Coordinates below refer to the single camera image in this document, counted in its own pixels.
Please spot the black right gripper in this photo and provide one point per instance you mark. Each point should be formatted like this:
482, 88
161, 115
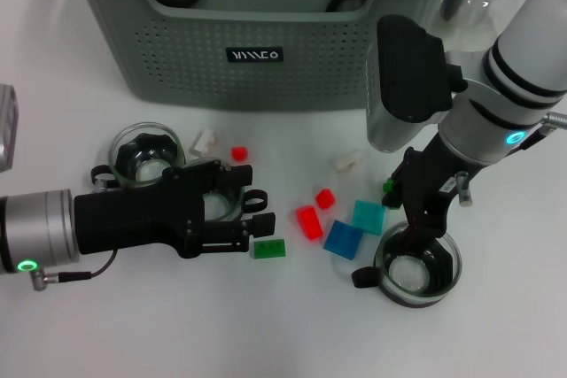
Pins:
436, 174

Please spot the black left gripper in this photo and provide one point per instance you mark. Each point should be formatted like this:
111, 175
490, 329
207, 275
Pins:
133, 218

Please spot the grey-green perforated storage bin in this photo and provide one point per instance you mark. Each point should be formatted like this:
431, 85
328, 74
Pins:
266, 86

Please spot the green toy brick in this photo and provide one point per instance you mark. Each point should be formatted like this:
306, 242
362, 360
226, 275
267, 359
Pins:
389, 184
268, 249

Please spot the small red toy brick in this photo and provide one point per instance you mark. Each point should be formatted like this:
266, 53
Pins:
324, 199
238, 153

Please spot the teal square toy plate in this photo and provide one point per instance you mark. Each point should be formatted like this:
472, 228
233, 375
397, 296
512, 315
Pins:
368, 218

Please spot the red slope toy brick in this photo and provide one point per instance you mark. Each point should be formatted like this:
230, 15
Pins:
308, 223

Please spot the white toy brick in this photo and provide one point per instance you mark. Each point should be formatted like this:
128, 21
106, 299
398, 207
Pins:
204, 141
347, 161

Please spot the blue square toy plate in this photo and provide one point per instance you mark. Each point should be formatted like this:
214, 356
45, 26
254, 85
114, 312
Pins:
342, 240

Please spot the glass carafe black lid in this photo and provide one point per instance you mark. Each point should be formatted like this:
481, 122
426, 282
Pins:
469, 19

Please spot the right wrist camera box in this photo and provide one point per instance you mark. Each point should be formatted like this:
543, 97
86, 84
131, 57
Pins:
407, 77

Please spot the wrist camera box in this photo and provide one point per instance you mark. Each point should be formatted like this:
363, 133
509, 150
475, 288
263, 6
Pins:
6, 130
407, 77

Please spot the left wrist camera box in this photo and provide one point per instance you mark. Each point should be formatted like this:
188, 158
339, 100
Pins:
6, 130

